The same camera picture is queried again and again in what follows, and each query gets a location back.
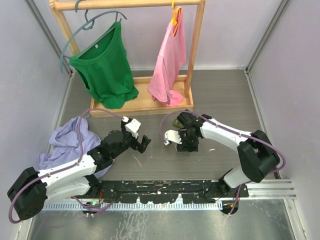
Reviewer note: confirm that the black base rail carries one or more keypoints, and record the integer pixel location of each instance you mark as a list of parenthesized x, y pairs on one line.
[(158, 192)]

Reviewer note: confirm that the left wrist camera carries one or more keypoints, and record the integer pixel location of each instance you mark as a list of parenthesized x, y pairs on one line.
[(131, 125)]

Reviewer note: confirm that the pink t-shirt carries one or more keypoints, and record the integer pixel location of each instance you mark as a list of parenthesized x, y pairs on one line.
[(171, 57)]

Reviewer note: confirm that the green t-shirt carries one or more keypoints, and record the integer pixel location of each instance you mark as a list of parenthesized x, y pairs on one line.
[(105, 71)]

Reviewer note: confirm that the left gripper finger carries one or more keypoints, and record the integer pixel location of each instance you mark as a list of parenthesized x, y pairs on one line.
[(142, 146), (124, 131)]

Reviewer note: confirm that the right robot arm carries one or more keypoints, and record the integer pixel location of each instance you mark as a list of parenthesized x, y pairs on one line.
[(257, 157)]

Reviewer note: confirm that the orange-yellow plastic hanger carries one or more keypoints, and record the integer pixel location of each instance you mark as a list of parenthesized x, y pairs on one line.
[(176, 17)]

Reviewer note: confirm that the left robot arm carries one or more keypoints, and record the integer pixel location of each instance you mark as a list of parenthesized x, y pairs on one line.
[(33, 190)]

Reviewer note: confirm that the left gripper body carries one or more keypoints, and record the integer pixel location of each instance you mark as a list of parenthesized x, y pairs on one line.
[(130, 141)]

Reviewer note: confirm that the wooden clothes rack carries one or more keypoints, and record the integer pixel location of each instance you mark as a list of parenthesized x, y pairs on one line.
[(143, 104)]

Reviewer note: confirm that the grey-blue plastic hanger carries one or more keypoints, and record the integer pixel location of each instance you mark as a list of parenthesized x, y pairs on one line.
[(88, 25)]

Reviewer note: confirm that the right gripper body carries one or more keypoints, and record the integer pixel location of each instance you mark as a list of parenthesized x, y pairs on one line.
[(189, 143)]

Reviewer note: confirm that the green pill box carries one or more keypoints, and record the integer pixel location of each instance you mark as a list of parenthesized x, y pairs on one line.
[(177, 124)]

